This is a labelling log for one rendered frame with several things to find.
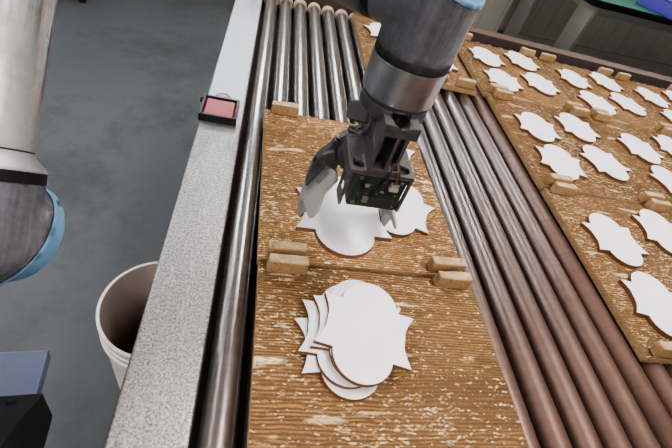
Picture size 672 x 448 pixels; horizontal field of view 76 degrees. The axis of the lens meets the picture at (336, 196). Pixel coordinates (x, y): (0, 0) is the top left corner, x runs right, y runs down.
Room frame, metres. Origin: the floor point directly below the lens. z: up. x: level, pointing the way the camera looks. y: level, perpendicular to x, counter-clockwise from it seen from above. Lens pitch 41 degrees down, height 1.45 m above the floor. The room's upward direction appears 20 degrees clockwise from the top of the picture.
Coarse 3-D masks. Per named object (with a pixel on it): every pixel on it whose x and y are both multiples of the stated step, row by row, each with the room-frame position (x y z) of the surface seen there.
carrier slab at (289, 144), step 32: (288, 128) 0.75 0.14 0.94; (320, 128) 0.79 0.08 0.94; (288, 160) 0.65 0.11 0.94; (416, 160) 0.80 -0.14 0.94; (288, 192) 0.57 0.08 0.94; (288, 224) 0.49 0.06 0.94; (320, 256) 0.45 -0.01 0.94; (384, 256) 0.50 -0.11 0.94; (416, 256) 0.52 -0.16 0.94; (448, 256) 0.55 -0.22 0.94
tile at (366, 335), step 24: (360, 288) 0.39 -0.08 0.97; (336, 312) 0.34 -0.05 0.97; (360, 312) 0.35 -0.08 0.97; (384, 312) 0.37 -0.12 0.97; (336, 336) 0.31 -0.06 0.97; (360, 336) 0.32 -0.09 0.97; (384, 336) 0.33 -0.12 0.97; (336, 360) 0.27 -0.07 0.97; (360, 360) 0.29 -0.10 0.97; (384, 360) 0.30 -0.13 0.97; (360, 384) 0.26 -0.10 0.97
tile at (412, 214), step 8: (408, 192) 0.67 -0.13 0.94; (416, 192) 0.68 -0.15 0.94; (408, 200) 0.65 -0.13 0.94; (416, 200) 0.66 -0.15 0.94; (400, 208) 0.62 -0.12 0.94; (408, 208) 0.63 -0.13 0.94; (416, 208) 0.63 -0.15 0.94; (424, 208) 0.64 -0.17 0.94; (432, 208) 0.65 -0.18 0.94; (400, 216) 0.60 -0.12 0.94; (408, 216) 0.60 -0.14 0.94; (416, 216) 0.61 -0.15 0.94; (424, 216) 0.62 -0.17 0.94; (392, 224) 0.57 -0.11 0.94; (400, 224) 0.58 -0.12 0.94; (408, 224) 0.58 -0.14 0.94; (416, 224) 0.59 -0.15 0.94; (424, 224) 0.60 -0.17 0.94; (392, 232) 0.55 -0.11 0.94; (400, 232) 0.56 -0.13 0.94; (408, 232) 0.56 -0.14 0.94; (424, 232) 0.58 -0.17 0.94
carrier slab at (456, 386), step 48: (288, 288) 0.37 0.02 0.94; (384, 288) 0.43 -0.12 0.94; (432, 288) 0.47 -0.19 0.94; (288, 336) 0.30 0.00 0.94; (432, 336) 0.38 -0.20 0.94; (480, 336) 0.41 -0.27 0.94; (288, 384) 0.24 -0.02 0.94; (384, 384) 0.29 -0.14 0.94; (432, 384) 0.31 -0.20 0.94; (480, 384) 0.33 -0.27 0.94; (288, 432) 0.19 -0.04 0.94; (336, 432) 0.21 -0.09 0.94; (384, 432) 0.23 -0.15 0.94; (432, 432) 0.25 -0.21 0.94; (480, 432) 0.27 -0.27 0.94
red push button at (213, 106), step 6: (210, 102) 0.76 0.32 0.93; (216, 102) 0.76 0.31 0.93; (222, 102) 0.77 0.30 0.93; (228, 102) 0.78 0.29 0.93; (204, 108) 0.73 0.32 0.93; (210, 108) 0.74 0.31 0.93; (216, 108) 0.74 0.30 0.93; (222, 108) 0.75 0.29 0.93; (228, 108) 0.76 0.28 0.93; (234, 108) 0.77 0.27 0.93; (216, 114) 0.72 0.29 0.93; (222, 114) 0.73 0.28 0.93; (228, 114) 0.74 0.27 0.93
